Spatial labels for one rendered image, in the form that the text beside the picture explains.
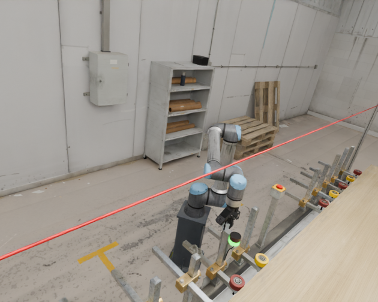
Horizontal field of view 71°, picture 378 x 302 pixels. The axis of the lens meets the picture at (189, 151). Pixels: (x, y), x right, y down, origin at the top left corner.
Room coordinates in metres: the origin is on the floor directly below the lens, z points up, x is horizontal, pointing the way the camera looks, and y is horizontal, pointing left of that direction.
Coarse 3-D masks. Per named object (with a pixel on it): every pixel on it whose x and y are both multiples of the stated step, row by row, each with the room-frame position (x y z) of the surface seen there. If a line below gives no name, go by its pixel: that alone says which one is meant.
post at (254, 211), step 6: (252, 210) 1.32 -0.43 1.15; (258, 210) 1.32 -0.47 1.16; (252, 216) 1.32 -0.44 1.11; (252, 222) 1.31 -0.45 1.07; (246, 228) 1.33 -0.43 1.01; (252, 228) 1.32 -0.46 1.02; (246, 234) 1.32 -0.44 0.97; (246, 240) 1.31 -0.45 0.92; (246, 246) 1.32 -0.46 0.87; (240, 258) 1.31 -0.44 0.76
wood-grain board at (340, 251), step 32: (352, 192) 2.19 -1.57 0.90; (320, 224) 1.63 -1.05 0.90; (352, 224) 1.69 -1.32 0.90; (288, 256) 1.25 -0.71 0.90; (320, 256) 1.29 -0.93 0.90; (352, 256) 1.34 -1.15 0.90; (256, 288) 0.99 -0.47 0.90; (288, 288) 1.02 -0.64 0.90; (320, 288) 1.05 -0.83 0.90; (352, 288) 1.09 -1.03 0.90
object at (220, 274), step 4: (184, 244) 1.27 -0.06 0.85; (188, 244) 1.26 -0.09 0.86; (204, 256) 1.19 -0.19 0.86; (200, 260) 1.17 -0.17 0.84; (204, 260) 1.16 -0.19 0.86; (208, 260) 1.16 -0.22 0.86; (204, 264) 1.15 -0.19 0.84; (208, 264) 1.13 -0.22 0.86; (220, 272) 1.09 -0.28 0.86; (220, 276) 1.07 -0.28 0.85; (224, 276) 1.07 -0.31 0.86; (224, 280) 1.05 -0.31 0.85; (228, 280) 1.04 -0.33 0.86; (228, 284) 1.03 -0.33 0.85; (236, 292) 0.99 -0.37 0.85
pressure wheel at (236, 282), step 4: (232, 276) 1.04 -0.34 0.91; (236, 276) 1.04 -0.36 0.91; (240, 276) 1.04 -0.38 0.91; (232, 280) 1.01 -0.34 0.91; (236, 280) 1.01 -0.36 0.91; (240, 280) 1.02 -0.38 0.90; (244, 280) 1.02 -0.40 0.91; (232, 284) 0.99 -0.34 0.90; (236, 284) 0.99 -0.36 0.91; (240, 284) 0.99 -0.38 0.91; (244, 284) 1.00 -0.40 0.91; (232, 288) 0.98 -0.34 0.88; (236, 288) 0.98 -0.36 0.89; (240, 288) 0.98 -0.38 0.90
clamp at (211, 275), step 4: (212, 264) 1.13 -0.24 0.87; (216, 264) 1.13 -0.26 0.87; (224, 264) 1.14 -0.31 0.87; (208, 268) 1.09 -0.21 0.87; (216, 268) 1.10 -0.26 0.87; (220, 268) 1.11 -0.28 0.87; (208, 272) 1.08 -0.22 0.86; (212, 272) 1.07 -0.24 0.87; (216, 272) 1.08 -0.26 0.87; (208, 276) 1.08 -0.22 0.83; (212, 276) 1.06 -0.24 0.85
